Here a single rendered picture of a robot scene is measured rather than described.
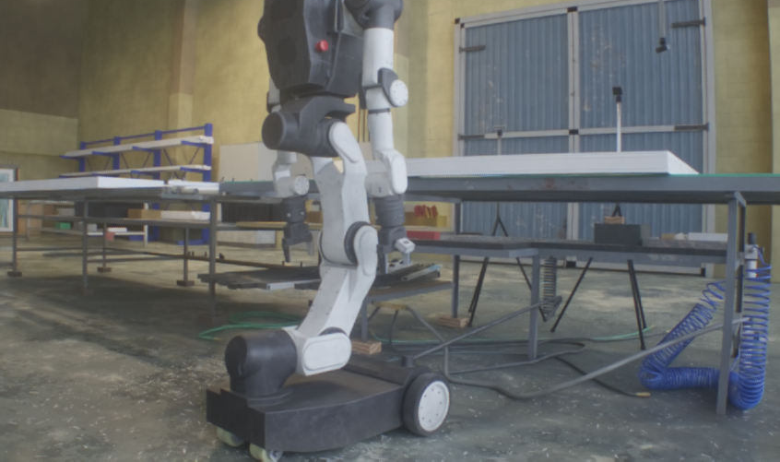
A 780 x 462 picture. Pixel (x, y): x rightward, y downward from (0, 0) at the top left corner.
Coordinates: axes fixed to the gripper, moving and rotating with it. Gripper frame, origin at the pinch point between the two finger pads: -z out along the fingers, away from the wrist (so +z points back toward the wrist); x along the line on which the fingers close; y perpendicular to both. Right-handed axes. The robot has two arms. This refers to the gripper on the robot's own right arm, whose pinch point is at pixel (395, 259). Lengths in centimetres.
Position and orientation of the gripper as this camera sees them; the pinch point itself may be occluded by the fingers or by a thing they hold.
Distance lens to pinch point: 180.1
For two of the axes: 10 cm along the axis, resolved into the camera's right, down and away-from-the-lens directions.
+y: -7.5, -0.2, 6.6
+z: -1.1, -9.8, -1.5
